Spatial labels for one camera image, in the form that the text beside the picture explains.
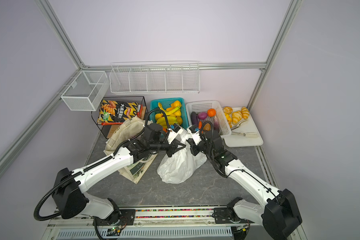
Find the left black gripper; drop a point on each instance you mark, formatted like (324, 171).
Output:
(173, 147)

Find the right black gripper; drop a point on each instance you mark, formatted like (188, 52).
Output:
(194, 147)

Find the white plastic grocery bag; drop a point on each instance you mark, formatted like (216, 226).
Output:
(182, 164)

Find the cream canvas tote bag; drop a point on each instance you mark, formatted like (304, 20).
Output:
(129, 130)

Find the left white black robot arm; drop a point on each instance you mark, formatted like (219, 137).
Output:
(69, 197)

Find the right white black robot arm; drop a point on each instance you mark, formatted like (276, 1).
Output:
(277, 211)

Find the brown potato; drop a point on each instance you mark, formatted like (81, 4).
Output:
(207, 127)

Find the dark purple eggplant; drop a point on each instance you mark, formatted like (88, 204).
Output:
(194, 118)

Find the yellow banana bunch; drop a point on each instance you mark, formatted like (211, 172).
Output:
(167, 121)

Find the small striped purple eggplant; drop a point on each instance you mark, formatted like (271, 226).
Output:
(216, 124)

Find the purple red onion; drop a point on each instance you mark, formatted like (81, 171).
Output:
(202, 116)

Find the white plastic vegetable basket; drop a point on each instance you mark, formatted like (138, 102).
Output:
(204, 106)

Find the single yellow banana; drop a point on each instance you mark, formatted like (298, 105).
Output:
(177, 106)

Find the teal plastic fruit basket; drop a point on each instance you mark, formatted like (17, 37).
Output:
(167, 103)

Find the orange tangerine in white basket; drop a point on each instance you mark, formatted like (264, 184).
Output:
(211, 113)

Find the white tray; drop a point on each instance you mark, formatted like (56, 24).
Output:
(245, 132)

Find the croissant middle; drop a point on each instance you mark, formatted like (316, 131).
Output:
(236, 117)

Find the croissant right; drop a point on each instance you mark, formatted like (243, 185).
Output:
(245, 113)

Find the black yellow chips bag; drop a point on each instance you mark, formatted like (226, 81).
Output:
(116, 112)

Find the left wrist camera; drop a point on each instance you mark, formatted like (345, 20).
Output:
(173, 132)

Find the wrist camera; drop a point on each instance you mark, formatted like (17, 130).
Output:
(194, 131)
(173, 132)

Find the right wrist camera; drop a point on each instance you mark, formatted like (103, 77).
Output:
(194, 131)

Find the black wire wooden shelf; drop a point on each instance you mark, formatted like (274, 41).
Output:
(108, 130)

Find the white wire wall rack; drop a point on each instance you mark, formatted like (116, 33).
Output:
(155, 77)

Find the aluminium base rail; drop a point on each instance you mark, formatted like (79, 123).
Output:
(165, 223)

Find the white mesh wall basket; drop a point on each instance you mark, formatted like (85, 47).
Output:
(86, 91)

